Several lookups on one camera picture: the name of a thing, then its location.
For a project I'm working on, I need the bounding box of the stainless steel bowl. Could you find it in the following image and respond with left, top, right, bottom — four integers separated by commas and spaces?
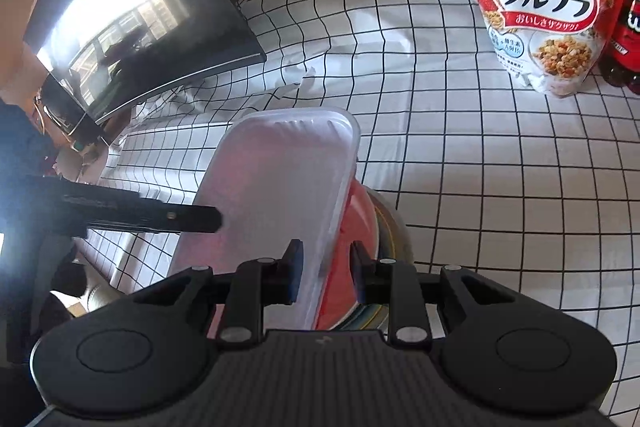
320, 186, 417, 334

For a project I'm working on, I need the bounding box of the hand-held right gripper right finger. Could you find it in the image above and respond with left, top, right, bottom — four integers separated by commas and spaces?
349, 241, 507, 347

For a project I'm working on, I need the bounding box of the red and white baking dish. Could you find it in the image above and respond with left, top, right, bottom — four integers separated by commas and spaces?
169, 106, 377, 334

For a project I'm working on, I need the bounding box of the red bottle with panda cap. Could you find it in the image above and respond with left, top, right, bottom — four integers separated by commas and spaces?
597, 0, 640, 96

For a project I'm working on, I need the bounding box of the black computer monitor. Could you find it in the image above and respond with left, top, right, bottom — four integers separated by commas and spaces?
22, 0, 269, 128

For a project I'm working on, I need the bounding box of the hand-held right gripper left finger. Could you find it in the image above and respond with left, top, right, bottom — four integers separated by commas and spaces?
132, 239, 305, 346

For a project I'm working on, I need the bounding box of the white black checked tablecloth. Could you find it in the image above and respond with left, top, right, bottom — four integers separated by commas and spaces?
75, 0, 640, 427

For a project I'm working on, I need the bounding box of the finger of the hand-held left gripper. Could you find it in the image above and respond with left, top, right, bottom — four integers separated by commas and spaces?
141, 202, 224, 234

